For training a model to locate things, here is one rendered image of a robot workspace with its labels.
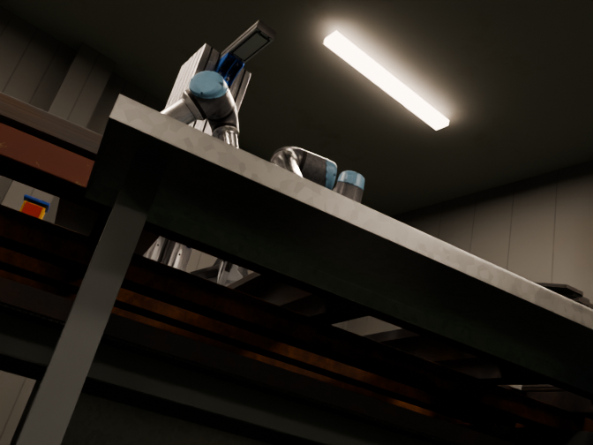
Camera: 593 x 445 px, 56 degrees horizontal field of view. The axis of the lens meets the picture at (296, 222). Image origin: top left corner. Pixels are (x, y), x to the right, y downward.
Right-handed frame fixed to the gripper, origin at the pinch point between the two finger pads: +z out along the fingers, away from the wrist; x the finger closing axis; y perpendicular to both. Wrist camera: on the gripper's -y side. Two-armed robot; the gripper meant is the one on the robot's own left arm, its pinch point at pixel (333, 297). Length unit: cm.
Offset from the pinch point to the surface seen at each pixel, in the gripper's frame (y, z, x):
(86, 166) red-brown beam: 64, 7, 37
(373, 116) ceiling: -110, -234, -222
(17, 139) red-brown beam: 75, 7, 37
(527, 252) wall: -260, -162, -196
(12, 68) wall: 161, -190, -320
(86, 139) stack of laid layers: 66, 3, 37
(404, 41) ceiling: -79, -234, -136
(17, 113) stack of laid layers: 76, 3, 37
